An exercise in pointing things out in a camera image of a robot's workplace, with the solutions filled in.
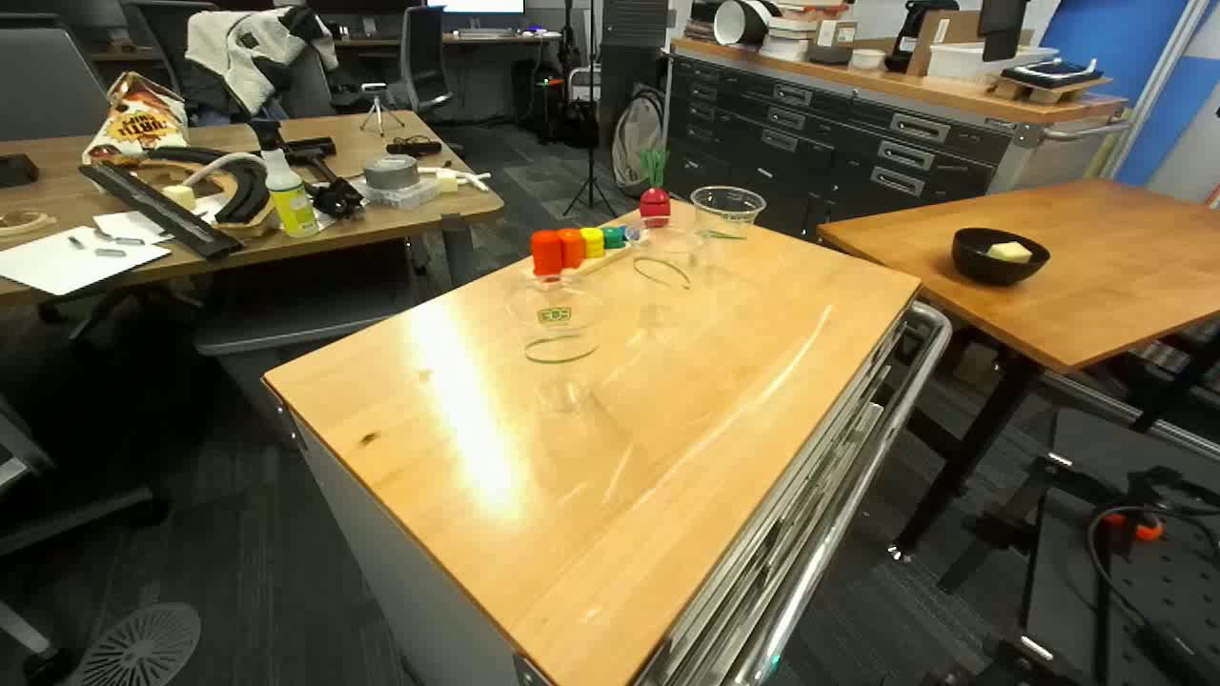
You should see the stack of flat tablets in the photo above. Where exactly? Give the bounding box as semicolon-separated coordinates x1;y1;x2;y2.
988;56;1113;108

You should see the clear plastic cup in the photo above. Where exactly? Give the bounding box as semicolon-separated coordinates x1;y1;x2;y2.
626;218;711;299
686;185;769;247
514;272;604;374

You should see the black curved hose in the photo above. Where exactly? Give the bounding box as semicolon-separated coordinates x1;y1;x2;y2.
145;143;279;233

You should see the grey drawer cabinet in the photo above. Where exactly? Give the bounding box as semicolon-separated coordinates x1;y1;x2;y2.
664;35;1133;244

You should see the long black bar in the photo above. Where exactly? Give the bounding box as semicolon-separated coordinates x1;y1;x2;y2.
78;159;247;262

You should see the wooden block toy base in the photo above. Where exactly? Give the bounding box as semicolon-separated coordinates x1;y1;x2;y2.
519;233;644;299

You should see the blue board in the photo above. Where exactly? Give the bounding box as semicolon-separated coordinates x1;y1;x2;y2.
1043;0;1220;195

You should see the black tripod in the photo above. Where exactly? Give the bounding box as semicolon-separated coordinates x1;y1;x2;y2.
565;0;631;221

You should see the chrome cart handle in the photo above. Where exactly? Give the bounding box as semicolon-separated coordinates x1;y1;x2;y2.
747;300;956;686

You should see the standing wire fan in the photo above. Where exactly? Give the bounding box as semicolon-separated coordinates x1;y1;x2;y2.
607;88;670;197

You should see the chip bag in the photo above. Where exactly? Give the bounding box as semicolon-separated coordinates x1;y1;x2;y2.
81;70;190;169

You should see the grey tape roll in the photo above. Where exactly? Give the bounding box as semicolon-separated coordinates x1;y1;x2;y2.
364;154;425;210

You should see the red cylinder block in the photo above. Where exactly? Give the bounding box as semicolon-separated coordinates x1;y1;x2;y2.
532;226;572;284

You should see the grey metal tool cart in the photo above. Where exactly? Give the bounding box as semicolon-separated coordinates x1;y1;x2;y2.
261;197;956;686

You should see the grey floor fan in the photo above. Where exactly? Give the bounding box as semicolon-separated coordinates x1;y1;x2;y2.
63;599;205;686

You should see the white cable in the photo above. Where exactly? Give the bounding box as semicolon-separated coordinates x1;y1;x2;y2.
414;159;496;197

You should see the white cloth jacket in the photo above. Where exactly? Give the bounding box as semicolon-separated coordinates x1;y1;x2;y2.
184;4;342;118

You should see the orange clamp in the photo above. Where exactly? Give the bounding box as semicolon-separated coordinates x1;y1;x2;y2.
1095;502;1170;554

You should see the long wooden desk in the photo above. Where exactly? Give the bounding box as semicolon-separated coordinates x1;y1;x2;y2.
0;112;508;320

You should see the red toy radish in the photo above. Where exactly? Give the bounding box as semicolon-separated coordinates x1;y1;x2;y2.
639;148;677;233

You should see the flat black remote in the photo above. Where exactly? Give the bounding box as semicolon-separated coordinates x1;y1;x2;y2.
387;132;445;164

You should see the black perforated breadboard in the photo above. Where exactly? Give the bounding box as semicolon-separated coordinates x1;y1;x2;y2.
1016;500;1220;686

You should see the white plastic bin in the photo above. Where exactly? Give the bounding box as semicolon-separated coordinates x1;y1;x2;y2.
922;40;1062;91

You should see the yellow liquid spray bottle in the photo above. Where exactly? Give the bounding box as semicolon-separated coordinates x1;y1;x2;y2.
256;118;326;244

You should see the grey fabric chair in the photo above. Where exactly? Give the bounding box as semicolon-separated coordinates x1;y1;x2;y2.
0;22;116;144

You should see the white paper sheet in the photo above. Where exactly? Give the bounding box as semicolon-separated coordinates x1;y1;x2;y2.
0;226;171;300

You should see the brown cardboard piece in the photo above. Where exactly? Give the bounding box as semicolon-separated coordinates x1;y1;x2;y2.
908;8;993;75

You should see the square wooden table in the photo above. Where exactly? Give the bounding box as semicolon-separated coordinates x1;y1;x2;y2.
818;176;1220;566

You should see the black bowl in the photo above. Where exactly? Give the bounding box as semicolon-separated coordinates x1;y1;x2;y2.
949;226;1053;289

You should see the dark office chair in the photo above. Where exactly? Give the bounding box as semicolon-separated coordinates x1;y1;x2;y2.
396;0;457;116

